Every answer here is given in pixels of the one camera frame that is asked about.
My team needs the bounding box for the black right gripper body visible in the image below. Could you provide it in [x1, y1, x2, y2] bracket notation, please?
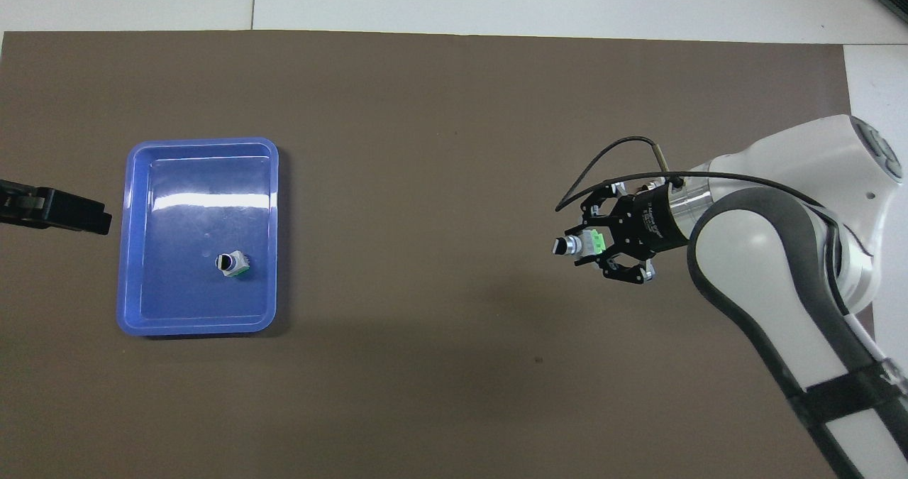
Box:
[611, 185, 692, 258]

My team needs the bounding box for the brown table mat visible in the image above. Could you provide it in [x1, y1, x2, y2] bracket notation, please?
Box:
[0, 31, 893, 479]

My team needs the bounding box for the green white rotary switch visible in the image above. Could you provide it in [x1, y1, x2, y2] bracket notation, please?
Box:
[553, 229, 608, 259]
[215, 250, 250, 279]

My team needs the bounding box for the blue plastic tray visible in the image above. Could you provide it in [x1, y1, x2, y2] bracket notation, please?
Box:
[116, 137, 279, 336]

